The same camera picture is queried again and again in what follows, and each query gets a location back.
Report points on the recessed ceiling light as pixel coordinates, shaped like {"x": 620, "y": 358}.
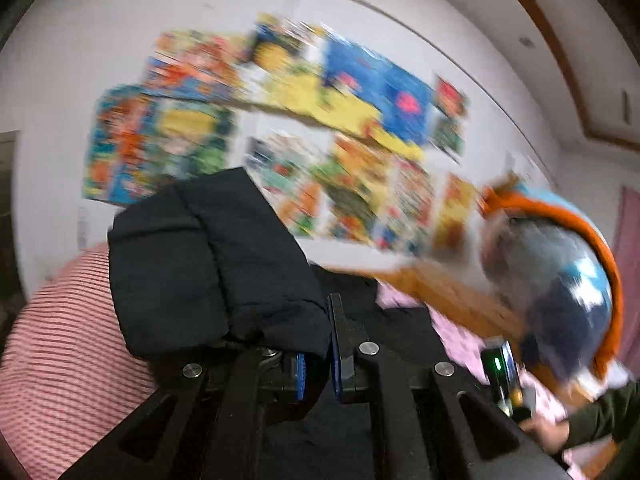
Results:
{"x": 525, "y": 42}

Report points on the wooden ceiling trim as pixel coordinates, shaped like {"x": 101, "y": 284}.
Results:
{"x": 555, "y": 50}

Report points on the person's right hand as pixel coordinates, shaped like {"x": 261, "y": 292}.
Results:
{"x": 547, "y": 435}

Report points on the wooden headboard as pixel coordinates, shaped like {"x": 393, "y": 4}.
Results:
{"x": 450, "y": 295}

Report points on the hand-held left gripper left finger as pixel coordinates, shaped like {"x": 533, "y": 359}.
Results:
{"x": 300, "y": 378}

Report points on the person's right forearm green sleeve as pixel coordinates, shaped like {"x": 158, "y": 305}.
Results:
{"x": 605, "y": 415}

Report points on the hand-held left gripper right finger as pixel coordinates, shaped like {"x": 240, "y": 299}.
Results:
{"x": 336, "y": 360}

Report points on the pink curtain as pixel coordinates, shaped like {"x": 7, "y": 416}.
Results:
{"x": 627, "y": 260}

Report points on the pink floral bedsheet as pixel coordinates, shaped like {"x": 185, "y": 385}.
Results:
{"x": 460, "y": 350}

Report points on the black padded jacket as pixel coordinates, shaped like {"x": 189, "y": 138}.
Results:
{"x": 200, "y": 260}

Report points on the red checked quilt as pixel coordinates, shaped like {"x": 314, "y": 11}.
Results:
{"x": 65, "y": 360}

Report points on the group of colourful wall drawings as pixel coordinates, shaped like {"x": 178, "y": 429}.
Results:
{"x": 350, "y": 110}

